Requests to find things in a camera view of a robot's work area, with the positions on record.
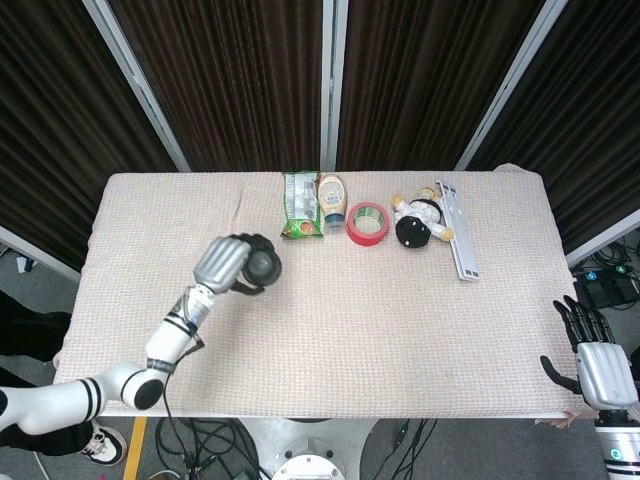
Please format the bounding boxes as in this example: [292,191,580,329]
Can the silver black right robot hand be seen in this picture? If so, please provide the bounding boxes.
[539,294,640,412]

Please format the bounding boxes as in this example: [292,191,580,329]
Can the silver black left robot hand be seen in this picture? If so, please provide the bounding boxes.
[192,231,277,297]

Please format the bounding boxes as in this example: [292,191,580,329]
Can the black round jar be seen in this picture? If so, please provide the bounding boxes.
[242,239,283,289]

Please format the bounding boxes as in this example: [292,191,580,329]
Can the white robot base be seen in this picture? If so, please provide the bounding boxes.
[234,417,376,480]

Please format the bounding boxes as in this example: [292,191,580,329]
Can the black device with green lights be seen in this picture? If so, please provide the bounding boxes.
[572,264,640,310]

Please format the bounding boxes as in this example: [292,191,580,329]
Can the green snack bag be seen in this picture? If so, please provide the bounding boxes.
[279,171,324,240]

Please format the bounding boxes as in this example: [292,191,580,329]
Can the cream squeeze sauce bottle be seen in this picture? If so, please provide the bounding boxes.
[316,173,348,234]

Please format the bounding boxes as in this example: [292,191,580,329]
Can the red tape roll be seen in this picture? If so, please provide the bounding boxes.
[346,201,391,248]

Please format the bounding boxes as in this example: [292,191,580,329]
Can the beige woven tablecloth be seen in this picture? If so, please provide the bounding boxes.
[52,163,584,420]

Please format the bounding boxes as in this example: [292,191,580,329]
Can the dark brown curtain panel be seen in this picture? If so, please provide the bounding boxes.
[335,0,547,172]
[468,0,640,252]
[0,0,180,271]
[107,0,326,172]

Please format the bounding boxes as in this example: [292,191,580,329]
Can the grey metal folding stand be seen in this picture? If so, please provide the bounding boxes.
[434,179,483,284]

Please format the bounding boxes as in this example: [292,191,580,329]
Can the black trousers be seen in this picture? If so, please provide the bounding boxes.
[0,291,97,457]

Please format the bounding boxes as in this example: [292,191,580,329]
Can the black white plush doll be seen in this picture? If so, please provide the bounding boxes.
[390,186,456,250]

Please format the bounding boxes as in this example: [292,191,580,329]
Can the yellow floor tape strip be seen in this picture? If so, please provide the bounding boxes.
[122,417,149,480]

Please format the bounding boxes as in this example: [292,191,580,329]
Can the white black sneaker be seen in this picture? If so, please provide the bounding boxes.
[79,419,129,467]

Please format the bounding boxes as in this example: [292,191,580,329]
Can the grey partition rail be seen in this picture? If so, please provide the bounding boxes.
[564,207,640,267]
[0,224,82,285]

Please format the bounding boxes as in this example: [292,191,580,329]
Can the black cable bundle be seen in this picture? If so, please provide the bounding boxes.
[154,418,264,480]

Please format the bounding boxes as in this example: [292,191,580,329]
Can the grey partition post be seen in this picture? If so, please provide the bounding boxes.
[319,0,350,171]
[82,0,192,174]
[453,0,570,171]

